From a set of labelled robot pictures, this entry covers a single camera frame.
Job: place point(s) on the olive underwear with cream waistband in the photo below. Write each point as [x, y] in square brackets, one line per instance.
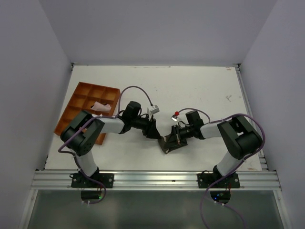
[171, 142]

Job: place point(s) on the pink rolled underwear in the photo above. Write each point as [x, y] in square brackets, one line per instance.
[98, 107]

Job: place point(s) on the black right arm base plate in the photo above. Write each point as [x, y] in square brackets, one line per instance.
[204, 180]

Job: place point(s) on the orange wooden compartment tray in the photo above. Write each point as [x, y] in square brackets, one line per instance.
[83, 98]

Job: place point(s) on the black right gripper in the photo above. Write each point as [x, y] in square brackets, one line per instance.
[175, 130]

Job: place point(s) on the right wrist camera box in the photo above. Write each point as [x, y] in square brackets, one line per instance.
[175, 116]

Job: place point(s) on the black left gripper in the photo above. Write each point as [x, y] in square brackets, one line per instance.
[150, 130]

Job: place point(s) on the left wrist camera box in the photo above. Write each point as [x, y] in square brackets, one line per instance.
[153, 109]

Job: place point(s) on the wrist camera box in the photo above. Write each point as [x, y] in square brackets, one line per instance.
[175, 116]
[153, 109]

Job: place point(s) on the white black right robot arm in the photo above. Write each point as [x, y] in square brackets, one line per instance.
[239, 136]

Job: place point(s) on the aluminium frame rail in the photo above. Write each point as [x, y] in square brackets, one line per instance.
[160, 180]

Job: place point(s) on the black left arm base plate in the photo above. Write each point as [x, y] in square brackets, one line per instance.
[79, 181]

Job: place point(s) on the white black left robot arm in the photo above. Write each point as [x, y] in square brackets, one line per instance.
[82, 132]

